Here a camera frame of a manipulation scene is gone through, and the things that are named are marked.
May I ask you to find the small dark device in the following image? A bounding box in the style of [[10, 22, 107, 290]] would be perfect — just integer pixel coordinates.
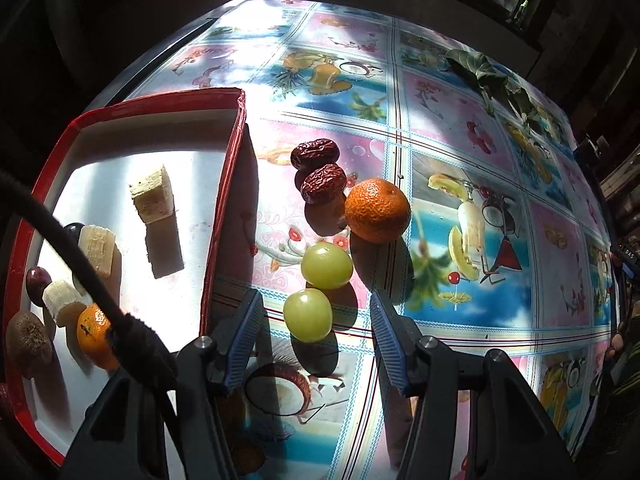
[[575, 135, 611, 161]]

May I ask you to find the large orange mandarin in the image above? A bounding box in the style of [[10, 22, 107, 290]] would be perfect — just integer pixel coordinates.
[[345, 178, 412, 244]]

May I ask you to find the green grape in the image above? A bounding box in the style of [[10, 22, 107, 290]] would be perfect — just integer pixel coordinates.
[[301, 242, 354, 290], [283, 288, 333, 343]]

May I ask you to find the brown kiwi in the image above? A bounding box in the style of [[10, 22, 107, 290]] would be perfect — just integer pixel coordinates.
[[6, 310, 53, 378]]

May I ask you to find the person's right hand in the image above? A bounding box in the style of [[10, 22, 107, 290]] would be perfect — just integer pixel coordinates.
[[605, 295, 632, 361]]

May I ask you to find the green leafy vegetable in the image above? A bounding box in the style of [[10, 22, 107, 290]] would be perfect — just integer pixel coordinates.
[[444, 49, 551, 126]]

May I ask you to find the small orange mandarin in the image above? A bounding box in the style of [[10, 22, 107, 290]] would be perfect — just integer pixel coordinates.
[[76, 304, 121, 371]]

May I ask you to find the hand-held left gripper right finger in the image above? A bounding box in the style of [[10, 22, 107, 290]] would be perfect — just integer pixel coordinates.
[[369, 291, 566, 480]]

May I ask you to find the person's right forearm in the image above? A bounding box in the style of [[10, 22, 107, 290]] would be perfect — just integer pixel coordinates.
[[607, 330, 640, 403]]

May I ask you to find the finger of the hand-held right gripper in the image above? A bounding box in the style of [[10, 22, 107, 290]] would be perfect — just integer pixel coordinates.
[[610, 242, 640, 281]]

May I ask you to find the black braided cable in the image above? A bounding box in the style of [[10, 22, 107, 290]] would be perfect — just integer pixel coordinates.
[[0, 169, 188, 461]]

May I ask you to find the red date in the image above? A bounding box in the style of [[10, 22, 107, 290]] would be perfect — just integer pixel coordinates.
[[300, 163, 347, 205], [291, 138, 340, 171]]

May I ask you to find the dark red plum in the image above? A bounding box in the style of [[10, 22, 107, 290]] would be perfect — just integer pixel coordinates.
[[26, 266, 53, 306]]

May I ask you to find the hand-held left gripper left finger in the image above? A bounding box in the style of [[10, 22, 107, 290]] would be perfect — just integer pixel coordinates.
[[60, 289, 265, 480]]

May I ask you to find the red rimmed white tray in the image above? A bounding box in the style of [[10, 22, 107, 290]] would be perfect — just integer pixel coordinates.
[[2, 87, 248, 453]]

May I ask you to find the peeled banana piece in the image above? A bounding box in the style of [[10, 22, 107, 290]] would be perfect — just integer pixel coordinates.
[[78, 225, 117, 277], [42, 280, 87, 328], [129, 164, 175, 224]]

